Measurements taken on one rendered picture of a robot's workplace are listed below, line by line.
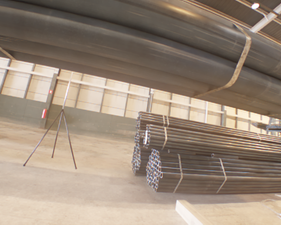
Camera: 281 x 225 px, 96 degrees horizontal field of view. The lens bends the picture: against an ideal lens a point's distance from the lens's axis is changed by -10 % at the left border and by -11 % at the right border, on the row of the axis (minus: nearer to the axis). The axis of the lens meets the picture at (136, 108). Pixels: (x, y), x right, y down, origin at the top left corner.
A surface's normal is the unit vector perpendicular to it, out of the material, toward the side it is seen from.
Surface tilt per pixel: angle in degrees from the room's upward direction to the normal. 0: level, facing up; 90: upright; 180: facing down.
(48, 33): 146
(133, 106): 90
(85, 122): 90
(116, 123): 90
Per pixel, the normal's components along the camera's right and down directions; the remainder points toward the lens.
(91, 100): 0.22, -0.13
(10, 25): 0.00, 0.74
